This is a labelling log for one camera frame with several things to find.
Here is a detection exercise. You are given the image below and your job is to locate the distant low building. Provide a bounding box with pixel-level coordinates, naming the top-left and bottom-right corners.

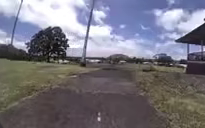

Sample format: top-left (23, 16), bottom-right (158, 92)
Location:
top-left (152, 52), bottom-right (175, 65)
top-left (106, 53), bottom-right (131, 65)

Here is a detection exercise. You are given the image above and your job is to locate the tall thin pole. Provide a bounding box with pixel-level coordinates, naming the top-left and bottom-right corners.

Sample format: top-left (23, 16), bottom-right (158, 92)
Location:
top-left (79, 0), bottom-right (96, 67)
top-left (9, 0), bottom-right (25, 47)

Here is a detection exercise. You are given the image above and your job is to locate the dark asphalt path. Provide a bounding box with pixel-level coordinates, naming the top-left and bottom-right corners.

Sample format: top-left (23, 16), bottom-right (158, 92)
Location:
top-left (0, 62), bottom-right (168, 128)

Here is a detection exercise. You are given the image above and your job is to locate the large round dark tree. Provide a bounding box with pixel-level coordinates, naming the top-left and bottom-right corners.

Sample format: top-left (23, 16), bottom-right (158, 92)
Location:
top-left (24, 25), bottom-right (71, 64)

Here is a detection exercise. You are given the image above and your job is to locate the green grass field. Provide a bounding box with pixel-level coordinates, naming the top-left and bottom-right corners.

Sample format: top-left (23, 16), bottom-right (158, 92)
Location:
top-left (133, 63), bottom-right (205, 128)
top-left (0, 58), bottom-right (99, 115)

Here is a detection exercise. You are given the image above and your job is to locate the row of trees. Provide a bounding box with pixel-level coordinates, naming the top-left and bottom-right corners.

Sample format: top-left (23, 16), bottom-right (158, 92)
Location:
top-left (0, 36), bottom-right (30, 62)

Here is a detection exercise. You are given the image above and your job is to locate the open shelter with dark roof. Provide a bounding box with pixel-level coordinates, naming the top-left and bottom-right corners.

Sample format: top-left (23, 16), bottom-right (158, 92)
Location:
top-left (174, 11), bottom-right (205, 79)

